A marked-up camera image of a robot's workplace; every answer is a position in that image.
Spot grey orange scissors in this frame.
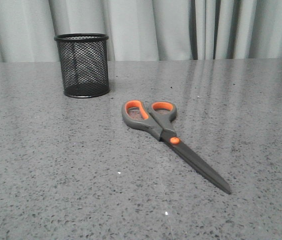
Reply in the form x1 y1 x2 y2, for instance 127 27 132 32
121 100 232 194

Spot black mesh pen bin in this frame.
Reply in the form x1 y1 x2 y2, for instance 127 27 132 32
54 33 110 98

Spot grey curtain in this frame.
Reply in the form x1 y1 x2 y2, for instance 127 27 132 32
0 0 282 62

